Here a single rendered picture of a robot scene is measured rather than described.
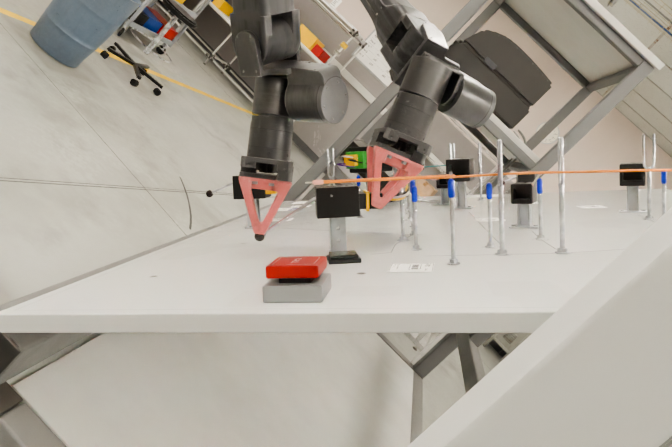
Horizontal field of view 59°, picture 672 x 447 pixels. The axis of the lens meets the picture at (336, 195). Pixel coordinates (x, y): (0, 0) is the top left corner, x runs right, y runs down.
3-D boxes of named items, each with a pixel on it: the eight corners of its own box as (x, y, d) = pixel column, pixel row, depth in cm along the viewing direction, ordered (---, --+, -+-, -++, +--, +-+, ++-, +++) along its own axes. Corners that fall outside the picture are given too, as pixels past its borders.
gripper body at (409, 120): (411, 158, 85) (431, 109, 85) (428, 160, 75) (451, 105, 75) (369, 140, 85) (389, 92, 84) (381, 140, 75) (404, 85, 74)
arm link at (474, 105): (386, 65, 88) (421, 18, 83) (447, 96, 93) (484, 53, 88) (398, 113, 79) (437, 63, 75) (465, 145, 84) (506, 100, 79)
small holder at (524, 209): (545, 222, 102) (544, 179, 101) (537, 229, 94) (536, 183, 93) (517, 221, 104) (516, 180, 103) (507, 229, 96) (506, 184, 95)
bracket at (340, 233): (328, 250, 83) (327, 214, 82) (346, 249, 83) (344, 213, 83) (331, 256, 78) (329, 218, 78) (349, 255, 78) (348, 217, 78)
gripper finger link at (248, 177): (284, 232, 84) (292, 166, 84) (285, 239, 77) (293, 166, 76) (235, 226, 83) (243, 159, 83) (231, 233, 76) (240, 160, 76)
